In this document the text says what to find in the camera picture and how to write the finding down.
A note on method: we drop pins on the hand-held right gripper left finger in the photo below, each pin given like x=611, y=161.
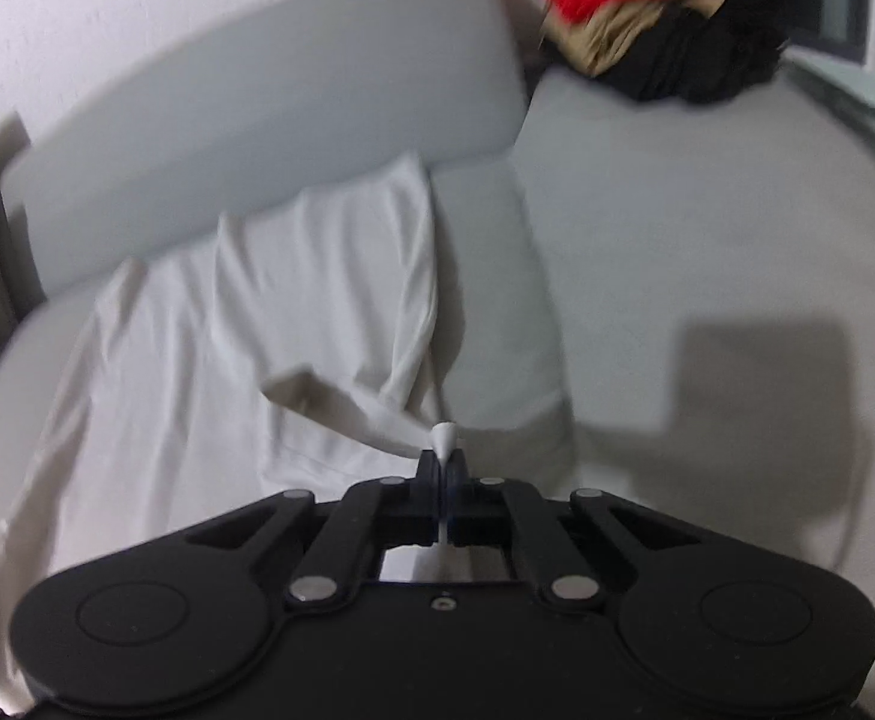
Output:
x=428, y=496

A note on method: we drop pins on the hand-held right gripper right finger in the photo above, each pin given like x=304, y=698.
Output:
x=454, y=499

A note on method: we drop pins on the white garment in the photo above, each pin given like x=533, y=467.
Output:
x=182, y=360

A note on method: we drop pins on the grey sofa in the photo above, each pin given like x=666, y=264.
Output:
x=677, y=240

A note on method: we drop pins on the grey sofa back cushion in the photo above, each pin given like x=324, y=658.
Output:
x=295, y=90

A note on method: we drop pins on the tan garment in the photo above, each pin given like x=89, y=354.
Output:
x=617, y=34

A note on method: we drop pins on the black garment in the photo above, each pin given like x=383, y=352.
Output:
x=699, y=60

